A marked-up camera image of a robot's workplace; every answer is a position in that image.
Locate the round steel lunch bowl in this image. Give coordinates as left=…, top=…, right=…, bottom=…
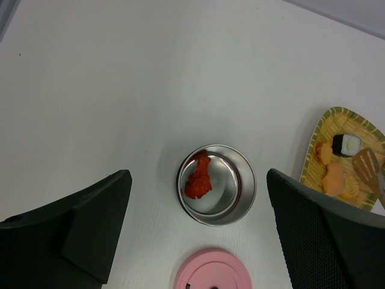
left=175, top=144, right=257, bottom=227

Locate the red fried chicken toy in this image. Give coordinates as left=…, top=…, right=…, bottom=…
left=185, top=151, right=212, bottom=199

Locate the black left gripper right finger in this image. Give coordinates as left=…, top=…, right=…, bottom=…
left=266, top=169, right=384, bottom=288

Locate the sushi roll toy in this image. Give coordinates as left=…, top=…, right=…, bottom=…
left=332, top=134, right=361, bottom=157

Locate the orange flower-shaped food toy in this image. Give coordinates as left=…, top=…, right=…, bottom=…
left=315, top=142, right=333, bottom=166

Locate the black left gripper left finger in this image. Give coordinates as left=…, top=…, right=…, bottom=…
left=1, top=170, right=132, bottom=288

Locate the salmon-coloured fish food toy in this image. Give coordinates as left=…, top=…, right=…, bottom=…
left=321, top=163, right=345, bottom=197

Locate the round yellow waffle toy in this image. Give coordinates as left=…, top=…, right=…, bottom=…
left=340, top=174, right=360, bottom=200

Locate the pink round lid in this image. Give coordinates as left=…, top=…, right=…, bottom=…
left=173, top=247, right=253, bottom=289

